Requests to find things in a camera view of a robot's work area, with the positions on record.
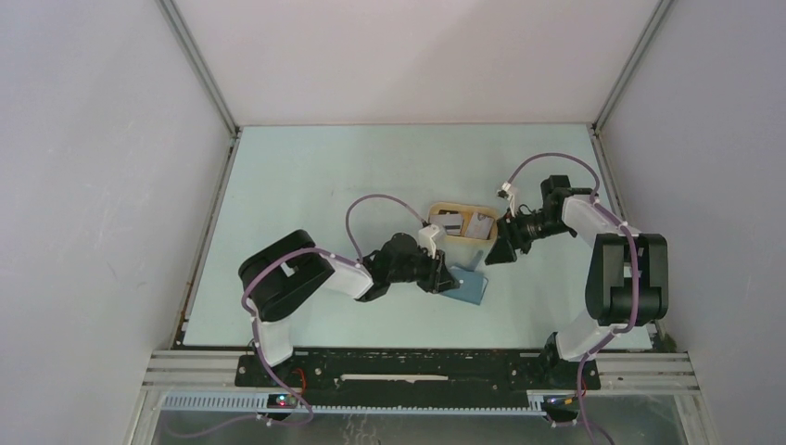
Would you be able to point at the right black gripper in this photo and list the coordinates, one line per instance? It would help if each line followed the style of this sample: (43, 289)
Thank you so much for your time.
(509, 237)

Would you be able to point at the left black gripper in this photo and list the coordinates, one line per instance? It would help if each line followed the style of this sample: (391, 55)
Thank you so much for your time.
(438, 278)

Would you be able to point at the blue leather card holder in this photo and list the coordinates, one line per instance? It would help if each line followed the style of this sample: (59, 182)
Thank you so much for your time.
(472, 284)

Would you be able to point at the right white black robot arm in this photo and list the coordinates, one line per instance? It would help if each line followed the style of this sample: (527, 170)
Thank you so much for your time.
(627, 282)

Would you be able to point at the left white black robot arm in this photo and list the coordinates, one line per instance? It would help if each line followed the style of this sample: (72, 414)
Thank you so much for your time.
(279, 279)

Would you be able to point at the grey striped card in tray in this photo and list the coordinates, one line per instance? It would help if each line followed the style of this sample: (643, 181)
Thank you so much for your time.
(451, 222)

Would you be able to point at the oval wooden tray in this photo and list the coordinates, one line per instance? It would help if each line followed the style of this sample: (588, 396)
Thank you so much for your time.
(466, 211)

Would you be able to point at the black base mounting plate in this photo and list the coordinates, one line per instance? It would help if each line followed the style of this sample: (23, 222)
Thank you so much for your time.
(444, 377)

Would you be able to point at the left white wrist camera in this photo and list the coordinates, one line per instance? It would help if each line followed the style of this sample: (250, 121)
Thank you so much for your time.
(428, 237)

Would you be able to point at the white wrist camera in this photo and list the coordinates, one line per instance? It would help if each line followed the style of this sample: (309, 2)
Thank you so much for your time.
(509, 192)
(428, 237)

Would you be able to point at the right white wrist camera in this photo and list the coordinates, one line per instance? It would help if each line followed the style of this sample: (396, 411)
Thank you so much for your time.
(509, 192)

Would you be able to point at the white cable duct strip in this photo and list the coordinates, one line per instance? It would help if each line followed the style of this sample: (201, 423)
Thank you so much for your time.
(218, 402)

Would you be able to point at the aluminium frame rail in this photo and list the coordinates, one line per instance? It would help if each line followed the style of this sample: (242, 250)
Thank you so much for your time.
(620, 373)

